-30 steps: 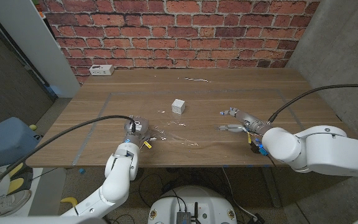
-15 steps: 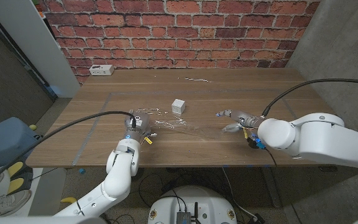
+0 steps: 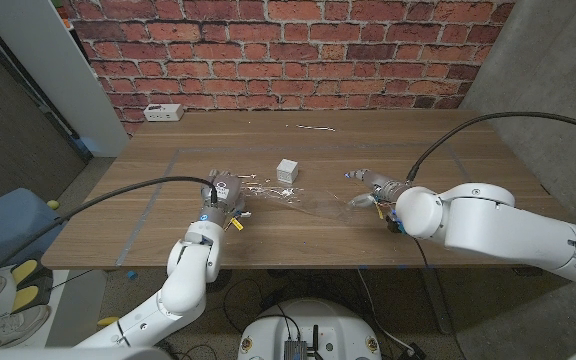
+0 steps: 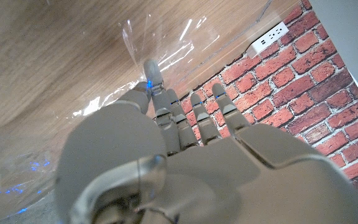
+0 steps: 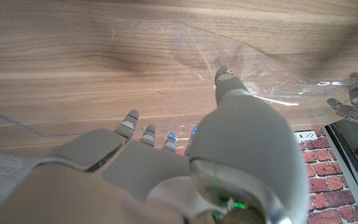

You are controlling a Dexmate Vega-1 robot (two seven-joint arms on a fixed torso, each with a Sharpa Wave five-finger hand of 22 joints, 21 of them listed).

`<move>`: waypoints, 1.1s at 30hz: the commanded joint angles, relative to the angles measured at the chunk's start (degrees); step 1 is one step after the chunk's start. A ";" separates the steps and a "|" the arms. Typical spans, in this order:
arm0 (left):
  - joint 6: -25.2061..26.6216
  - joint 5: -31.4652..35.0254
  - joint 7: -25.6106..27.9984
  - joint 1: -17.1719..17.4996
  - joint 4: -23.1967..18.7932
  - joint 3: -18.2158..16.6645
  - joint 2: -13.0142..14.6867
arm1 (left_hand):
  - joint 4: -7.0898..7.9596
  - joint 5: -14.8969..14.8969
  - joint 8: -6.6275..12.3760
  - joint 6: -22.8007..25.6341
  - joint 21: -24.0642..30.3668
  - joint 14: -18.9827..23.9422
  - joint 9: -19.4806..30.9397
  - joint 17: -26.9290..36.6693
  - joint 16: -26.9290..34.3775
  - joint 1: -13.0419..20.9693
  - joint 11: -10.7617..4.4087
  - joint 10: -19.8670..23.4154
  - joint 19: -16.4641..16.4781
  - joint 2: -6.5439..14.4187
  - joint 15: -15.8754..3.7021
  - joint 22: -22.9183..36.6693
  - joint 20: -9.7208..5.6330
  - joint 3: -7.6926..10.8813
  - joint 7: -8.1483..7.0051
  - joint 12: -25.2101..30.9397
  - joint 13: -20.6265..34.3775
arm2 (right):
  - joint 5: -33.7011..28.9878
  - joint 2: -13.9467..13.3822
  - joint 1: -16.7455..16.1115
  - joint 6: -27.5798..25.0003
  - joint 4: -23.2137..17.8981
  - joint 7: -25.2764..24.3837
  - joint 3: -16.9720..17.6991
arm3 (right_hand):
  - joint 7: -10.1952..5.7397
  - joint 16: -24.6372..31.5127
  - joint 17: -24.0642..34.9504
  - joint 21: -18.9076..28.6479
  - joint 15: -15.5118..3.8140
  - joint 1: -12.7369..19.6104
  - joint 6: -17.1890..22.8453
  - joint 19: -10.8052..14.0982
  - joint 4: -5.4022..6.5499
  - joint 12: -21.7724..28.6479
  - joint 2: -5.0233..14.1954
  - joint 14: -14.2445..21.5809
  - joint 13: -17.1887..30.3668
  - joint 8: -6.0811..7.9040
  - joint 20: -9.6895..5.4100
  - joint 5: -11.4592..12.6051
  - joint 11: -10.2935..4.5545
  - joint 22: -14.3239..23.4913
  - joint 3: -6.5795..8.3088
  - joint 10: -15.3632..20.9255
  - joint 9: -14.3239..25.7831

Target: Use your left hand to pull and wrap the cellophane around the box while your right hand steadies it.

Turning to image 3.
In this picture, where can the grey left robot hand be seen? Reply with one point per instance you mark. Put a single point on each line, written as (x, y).
(225, 197)

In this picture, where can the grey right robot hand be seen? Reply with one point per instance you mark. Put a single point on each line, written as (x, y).
(388, 189)

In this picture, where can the clear cellophane sheet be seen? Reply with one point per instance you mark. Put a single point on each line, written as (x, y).
(278, 191)

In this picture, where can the small white box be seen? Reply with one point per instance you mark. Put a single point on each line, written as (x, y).
(287, 171)

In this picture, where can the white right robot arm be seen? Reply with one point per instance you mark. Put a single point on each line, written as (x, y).
(498, 225)

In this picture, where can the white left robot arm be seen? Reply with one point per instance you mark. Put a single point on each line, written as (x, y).
(183, 290)

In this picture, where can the small silver electronics box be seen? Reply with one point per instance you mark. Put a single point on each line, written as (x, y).
(295, 350)

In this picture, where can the white power strip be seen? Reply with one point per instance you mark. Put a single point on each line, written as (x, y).
(163, 112)

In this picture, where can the grey table leg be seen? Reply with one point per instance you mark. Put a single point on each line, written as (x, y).
(435, 300)

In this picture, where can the small blue block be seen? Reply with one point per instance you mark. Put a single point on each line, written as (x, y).
(132, 275)

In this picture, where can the white robot torso base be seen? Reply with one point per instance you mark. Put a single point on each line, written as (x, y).
(318, 320)

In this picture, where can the red brick printed backdrop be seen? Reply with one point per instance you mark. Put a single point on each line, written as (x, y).
(288, 50)

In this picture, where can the yellow banana toy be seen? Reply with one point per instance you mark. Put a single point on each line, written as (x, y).
(107, 321)

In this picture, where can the small yellow ball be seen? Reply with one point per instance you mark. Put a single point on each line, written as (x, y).
(53, 204)

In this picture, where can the black item with yellow pads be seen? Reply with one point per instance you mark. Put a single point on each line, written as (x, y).
(23, 270)

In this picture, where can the white partition panel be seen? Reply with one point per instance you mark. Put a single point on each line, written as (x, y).
(53, 65)

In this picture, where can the blue grey container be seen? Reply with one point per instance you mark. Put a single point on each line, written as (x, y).
(8, 225)

